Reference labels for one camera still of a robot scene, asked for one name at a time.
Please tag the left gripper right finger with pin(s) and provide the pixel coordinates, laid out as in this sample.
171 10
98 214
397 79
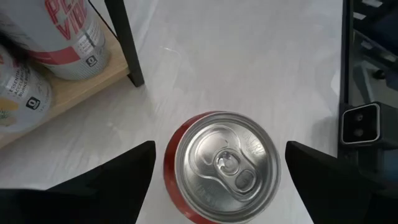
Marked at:
342 199

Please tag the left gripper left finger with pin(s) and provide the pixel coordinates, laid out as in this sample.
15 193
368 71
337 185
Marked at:
93 202

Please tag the red Fanta strawberry can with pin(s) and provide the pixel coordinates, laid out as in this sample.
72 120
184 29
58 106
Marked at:
224 161

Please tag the Celsius Tropical Vibe can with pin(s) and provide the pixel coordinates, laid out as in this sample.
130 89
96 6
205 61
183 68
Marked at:
21 99

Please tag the black table-level camera box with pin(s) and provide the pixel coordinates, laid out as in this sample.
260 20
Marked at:
360 124

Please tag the wooden shelf with black frame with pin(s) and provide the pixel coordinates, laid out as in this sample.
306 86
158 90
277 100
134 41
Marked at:
81 87

